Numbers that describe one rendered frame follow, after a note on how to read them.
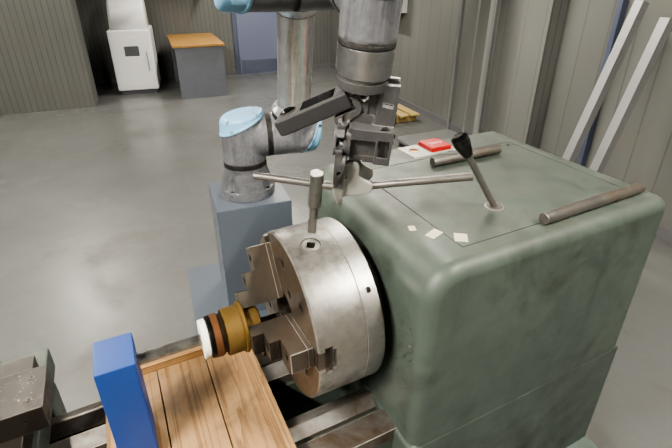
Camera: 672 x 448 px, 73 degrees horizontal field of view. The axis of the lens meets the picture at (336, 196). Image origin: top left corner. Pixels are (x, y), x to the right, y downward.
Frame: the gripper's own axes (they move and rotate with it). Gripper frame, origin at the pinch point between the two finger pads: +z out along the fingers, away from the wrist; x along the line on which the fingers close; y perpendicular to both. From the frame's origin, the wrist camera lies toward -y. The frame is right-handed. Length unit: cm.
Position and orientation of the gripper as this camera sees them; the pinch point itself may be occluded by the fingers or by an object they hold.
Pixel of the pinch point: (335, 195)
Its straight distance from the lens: 71.9
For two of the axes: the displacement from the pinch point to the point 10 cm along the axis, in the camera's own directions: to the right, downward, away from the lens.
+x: 0.9, -5.7, 8.2
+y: 9.9, 1.2, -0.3
